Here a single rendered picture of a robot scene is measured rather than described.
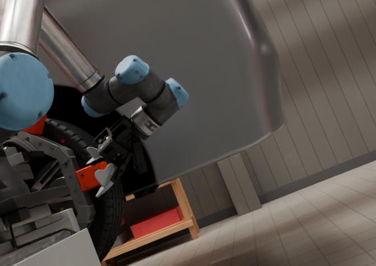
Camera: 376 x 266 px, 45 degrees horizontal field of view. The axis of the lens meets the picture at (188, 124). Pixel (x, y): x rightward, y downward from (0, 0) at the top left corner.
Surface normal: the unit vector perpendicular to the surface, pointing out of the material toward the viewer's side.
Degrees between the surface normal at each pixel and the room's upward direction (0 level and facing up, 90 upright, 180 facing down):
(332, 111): 90
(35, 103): 96
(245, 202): 90
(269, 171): 90
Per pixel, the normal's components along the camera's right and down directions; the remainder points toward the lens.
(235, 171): -0.12, -0.04
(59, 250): 0.92, -0.38
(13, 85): 0.79, -0.25
